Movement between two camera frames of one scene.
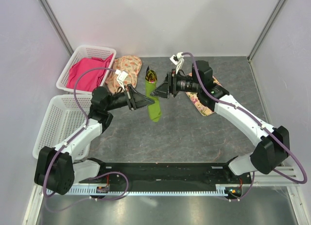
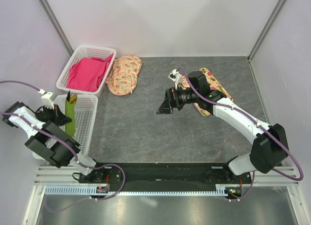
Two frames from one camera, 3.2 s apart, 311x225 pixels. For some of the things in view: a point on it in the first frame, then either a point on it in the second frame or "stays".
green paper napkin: x=154 y=109 to x=70 y=113
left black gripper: x=135 y=99 to x=58 y=118
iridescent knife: x=147 y=69 to x=68 y=96
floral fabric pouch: x=132 y=64 stays
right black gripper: x=163 y=91 to x=171 y=100
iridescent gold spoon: x=150 y=76 to x=73 y=98
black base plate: x=167 y=174 stays
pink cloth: x=92 y=80 stays
